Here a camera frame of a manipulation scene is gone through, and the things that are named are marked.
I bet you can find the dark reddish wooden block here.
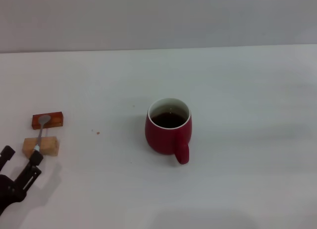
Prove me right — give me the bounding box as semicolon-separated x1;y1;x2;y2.
32;112;64;130

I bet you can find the red ceramic mug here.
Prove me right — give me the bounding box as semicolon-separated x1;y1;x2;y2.
145;98;193;165

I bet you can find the light wooden rest block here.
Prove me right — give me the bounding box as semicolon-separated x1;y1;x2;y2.
22;136;60;158

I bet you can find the light blue handled metal spoon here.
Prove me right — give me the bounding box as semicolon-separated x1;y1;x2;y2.
34;114;52;152

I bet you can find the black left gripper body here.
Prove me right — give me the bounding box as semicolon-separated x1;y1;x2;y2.
0;174;27;211

